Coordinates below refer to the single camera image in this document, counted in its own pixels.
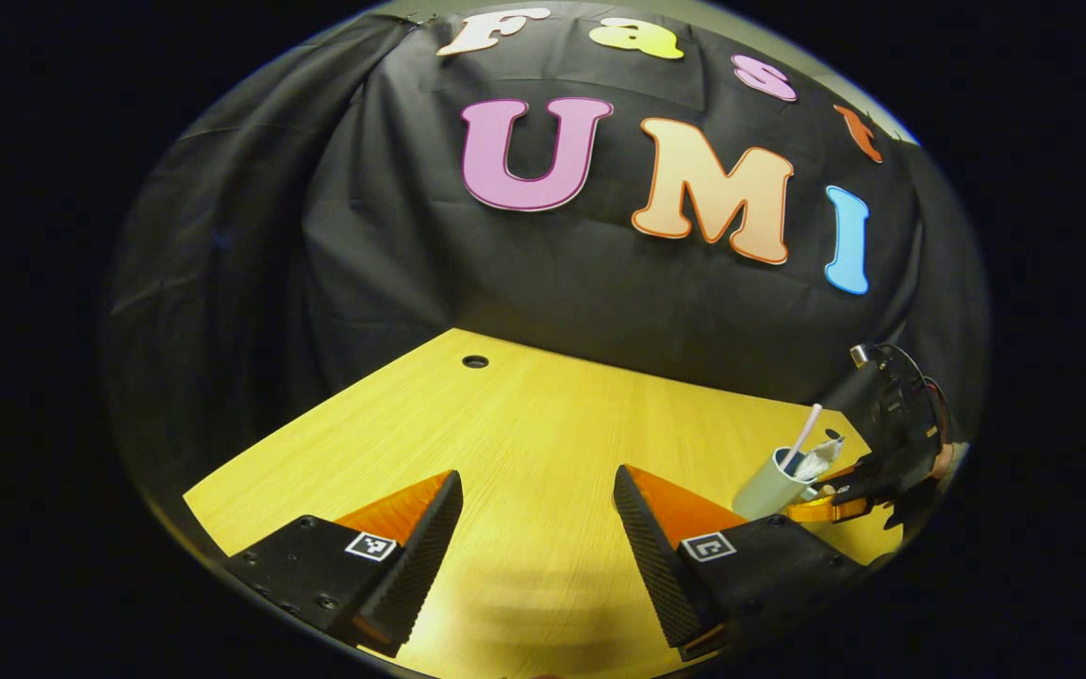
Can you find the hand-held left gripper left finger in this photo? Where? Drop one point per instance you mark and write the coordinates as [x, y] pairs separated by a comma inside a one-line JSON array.
[[420, 566]]

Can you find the white pink toothbrush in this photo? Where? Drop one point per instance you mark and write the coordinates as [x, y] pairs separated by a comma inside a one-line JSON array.
[[802, 438]]

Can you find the wooden desktop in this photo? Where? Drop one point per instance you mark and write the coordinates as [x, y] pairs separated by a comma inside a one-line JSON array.
[[524, 424]]

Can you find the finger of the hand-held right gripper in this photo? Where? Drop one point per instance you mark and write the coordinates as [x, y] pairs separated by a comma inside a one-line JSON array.
[[826, 512], [854, 479]]

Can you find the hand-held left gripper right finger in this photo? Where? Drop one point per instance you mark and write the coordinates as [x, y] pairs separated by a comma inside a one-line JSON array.
[[651, 556]]

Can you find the black backdrop cloth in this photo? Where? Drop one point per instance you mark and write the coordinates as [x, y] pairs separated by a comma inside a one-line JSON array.
[[552, 283]]

